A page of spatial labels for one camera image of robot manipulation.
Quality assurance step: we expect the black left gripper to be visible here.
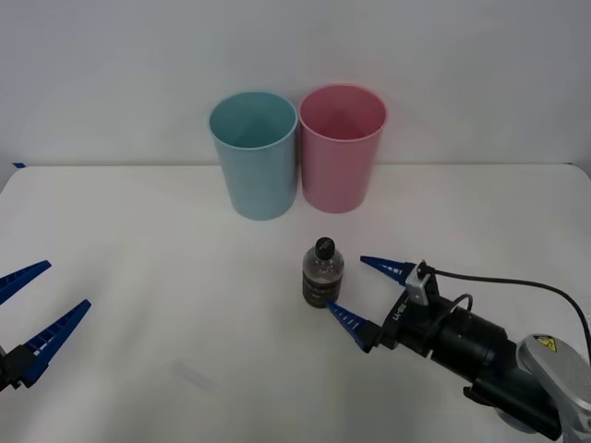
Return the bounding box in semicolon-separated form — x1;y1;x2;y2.
0;260;92;395

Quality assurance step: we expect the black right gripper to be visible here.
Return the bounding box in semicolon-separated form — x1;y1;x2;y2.
325;256;447;359

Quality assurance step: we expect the small clear bottle black cap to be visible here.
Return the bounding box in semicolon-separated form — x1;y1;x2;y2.
300;236;344;311

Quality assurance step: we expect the pink plastic bin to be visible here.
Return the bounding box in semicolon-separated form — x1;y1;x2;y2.
297;84;388;214

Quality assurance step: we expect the pale blue plastic bin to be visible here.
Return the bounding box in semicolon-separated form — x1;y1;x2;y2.
207;90;298;222

